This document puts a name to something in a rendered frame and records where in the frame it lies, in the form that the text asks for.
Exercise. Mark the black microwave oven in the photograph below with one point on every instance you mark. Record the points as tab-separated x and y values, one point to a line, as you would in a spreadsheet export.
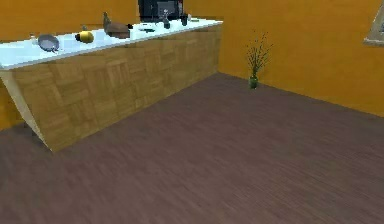
160	9

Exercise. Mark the dark glass bottle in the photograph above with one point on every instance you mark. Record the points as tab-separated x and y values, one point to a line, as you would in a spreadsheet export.
166	22

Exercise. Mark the black cup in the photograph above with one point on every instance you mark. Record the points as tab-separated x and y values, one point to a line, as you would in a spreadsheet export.
184	20

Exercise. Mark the dark flat dish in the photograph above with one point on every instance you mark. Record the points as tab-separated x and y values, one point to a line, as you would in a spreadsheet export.
147	30

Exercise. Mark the green potted house plant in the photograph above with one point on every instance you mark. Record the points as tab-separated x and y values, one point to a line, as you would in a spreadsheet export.
255	63

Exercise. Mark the wooden counter with white top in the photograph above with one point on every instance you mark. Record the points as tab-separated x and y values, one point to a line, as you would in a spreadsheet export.
113	83

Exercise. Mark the grey frying pan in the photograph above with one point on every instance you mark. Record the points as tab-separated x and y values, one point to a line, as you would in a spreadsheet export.
48	42

